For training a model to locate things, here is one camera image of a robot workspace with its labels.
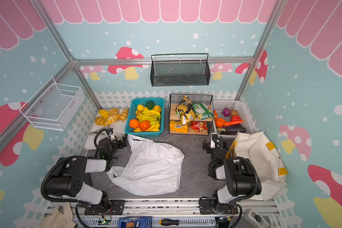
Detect yellow cracker box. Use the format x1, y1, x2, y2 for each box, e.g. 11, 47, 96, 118
169, 120, 188, 134

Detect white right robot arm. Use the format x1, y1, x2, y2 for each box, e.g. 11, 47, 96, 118
199, 135, 262, 215

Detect green snack bag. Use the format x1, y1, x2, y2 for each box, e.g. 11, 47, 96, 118
192, 103, 214, 120

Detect white wall wire basket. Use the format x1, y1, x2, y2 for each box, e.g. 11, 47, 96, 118
19, 78, 85, 131

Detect red snack packet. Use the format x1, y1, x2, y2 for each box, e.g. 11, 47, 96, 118
190, 121, 208, 133

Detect black mesh wooden shelf rack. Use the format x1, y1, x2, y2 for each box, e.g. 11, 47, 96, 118
168, 94, 214, 136

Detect brown potato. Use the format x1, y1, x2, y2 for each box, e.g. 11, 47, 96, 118
230, 109, 239, 116

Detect green avocado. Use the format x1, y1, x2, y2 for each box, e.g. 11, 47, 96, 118
145, 100, 155, 110

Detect yellow banana bunch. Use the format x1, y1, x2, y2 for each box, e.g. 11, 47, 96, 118
134, 110, 162, 132

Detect orange carrot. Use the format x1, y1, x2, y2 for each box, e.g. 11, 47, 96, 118
223, 120, 244, 127

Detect purple onion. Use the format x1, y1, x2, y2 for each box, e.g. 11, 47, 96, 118
222, 107, 231, 117

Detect teal plastic fruit basket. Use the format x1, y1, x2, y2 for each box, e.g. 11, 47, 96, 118
124, 98, 165, 138

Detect black wall mesh basket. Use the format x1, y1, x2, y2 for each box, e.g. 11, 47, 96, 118
150, 53, 211, 87

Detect white bread tray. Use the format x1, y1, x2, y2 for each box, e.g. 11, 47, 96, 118
84, 119, 127, 150

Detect beige cloth rag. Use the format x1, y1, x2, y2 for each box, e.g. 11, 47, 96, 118
38, 202, 76, 228

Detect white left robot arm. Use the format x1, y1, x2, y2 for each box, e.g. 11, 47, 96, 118
40, 136, 127, 215

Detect black orange screwdriver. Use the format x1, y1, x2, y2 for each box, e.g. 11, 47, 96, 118
159, 218, 208, 226

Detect white plastic grocery bag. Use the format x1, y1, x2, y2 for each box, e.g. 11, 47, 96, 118
107, 135, 184, 196

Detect white canvas tote bag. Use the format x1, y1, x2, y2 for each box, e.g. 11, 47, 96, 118
231, 132, 288, 201

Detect dark eggplant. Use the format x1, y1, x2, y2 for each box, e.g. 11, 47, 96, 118
217, 127, 247, 135

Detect red pepper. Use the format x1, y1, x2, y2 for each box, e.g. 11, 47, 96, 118
231, 116, 241, 122

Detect white plastic vegetable basket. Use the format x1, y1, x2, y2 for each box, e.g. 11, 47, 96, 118
213, 99, 256, 139

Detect yellow black snack bag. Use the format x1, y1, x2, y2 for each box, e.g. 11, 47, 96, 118
175, 95, 196, 125

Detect orange fruit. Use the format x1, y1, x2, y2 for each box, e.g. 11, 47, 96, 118
129, 119, 140, 129
139, 120, 151, 131

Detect orange bell pepper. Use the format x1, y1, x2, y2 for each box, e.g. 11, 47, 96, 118
215, 118, 226, 128

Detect metal tongs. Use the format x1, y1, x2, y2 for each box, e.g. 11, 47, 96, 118
89, 121, 123, 135

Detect bread loaf pile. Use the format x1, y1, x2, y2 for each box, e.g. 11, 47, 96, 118
95, 108, 129, 126

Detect blue box on rail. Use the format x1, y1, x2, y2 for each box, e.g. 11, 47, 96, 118
118, 217, 153, 228

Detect yellow lemon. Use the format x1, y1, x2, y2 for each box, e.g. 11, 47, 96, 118
137, 104, 144, 112

